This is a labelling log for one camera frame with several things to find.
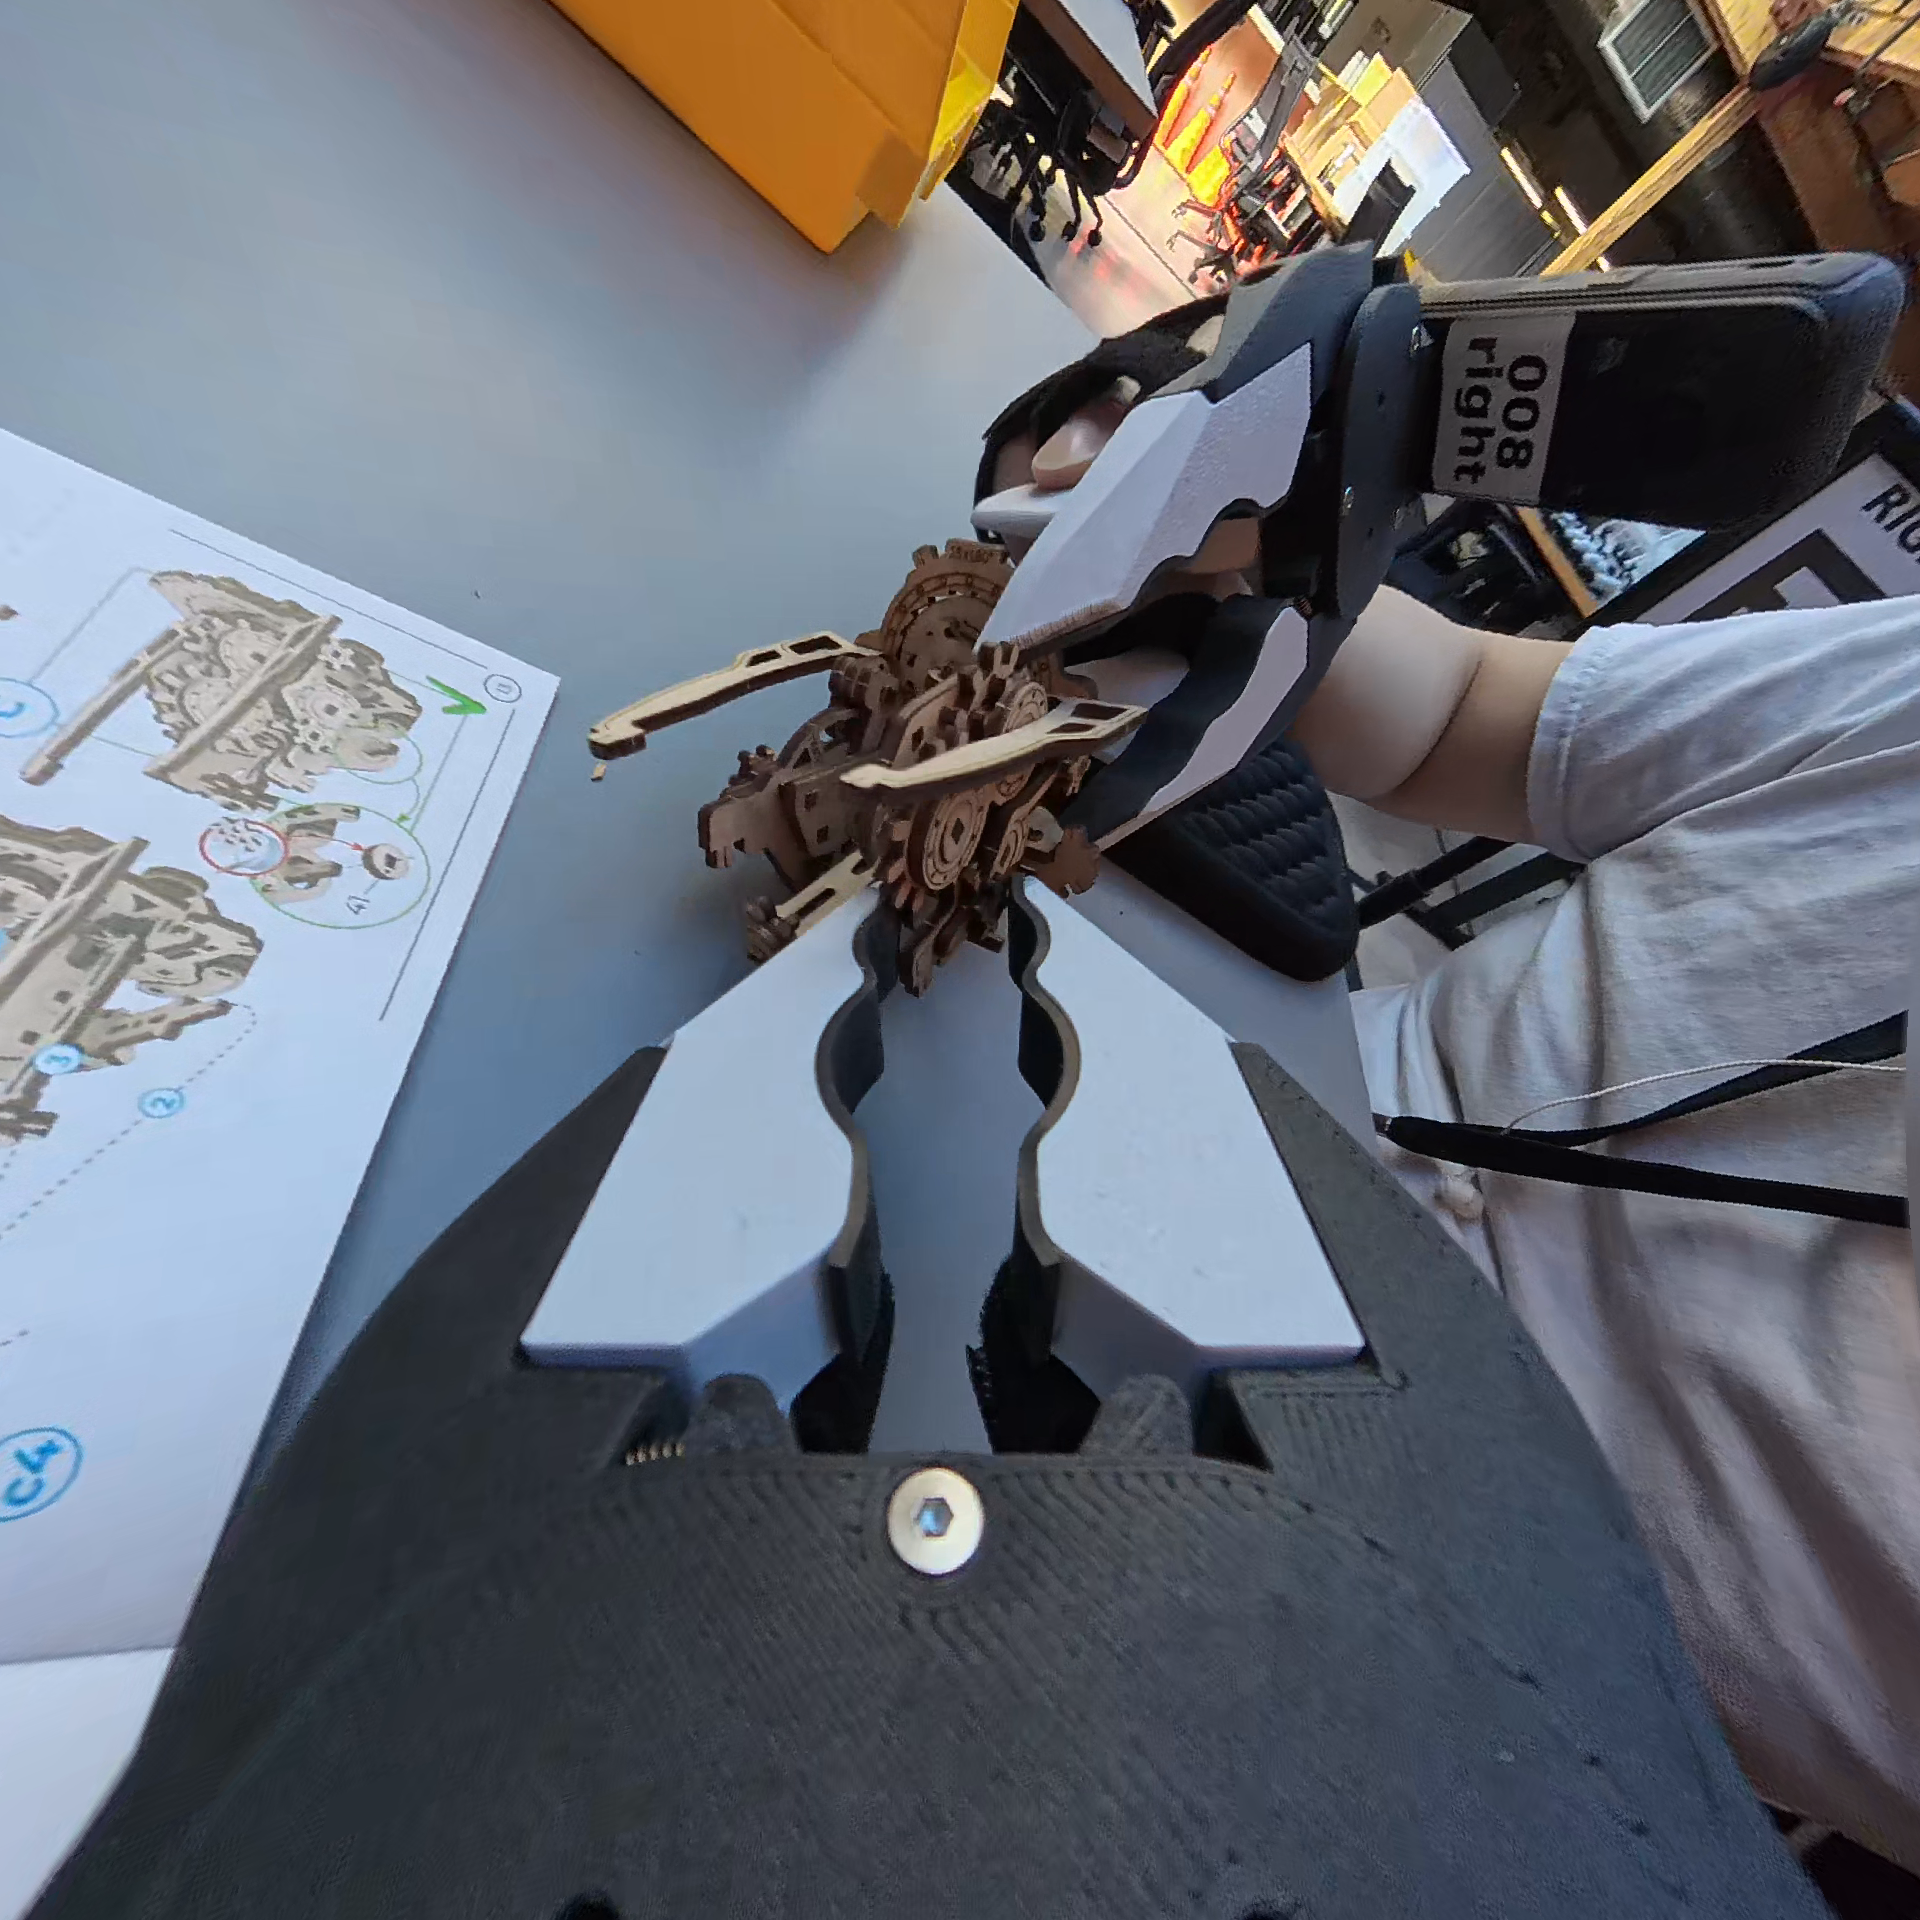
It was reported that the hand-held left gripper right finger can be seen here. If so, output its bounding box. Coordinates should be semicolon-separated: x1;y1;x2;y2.
968;878;1372;1453

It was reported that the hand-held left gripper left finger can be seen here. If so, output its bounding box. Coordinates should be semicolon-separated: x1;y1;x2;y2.
517;890;898;1453

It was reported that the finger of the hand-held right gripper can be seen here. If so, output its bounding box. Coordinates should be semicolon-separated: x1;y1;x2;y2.
972;342;1361;663
1073;598;1317;853

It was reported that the wooden gear model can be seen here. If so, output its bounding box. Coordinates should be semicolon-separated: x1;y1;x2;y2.
698;540;1114;999

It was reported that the person's right hand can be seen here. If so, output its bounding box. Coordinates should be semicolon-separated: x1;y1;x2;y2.
1032;391;1145;493

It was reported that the black wrist rest pad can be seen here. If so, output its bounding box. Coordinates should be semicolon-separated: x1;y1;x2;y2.
1101;735;1361;985

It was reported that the framed marker sign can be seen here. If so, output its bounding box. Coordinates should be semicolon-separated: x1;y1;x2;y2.
1592;397;1920;632

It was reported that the white louvred vent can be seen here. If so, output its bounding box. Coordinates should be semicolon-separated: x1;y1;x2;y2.
1596;0;1721;117

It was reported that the black office chair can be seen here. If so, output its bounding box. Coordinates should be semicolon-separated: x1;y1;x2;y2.
960;52;1152;252

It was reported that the assembly instruction booklet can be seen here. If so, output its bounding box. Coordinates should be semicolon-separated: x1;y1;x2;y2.
0;426;561;1665

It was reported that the yellow plastic bin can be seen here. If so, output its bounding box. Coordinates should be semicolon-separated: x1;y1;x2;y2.
546;0;1024;256

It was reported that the person in white shirt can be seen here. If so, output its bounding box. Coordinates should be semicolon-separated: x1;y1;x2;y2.
1350;592;1920;1836

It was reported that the black lanyard strap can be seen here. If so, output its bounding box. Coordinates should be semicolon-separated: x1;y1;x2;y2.
1372;1013;1916;1230

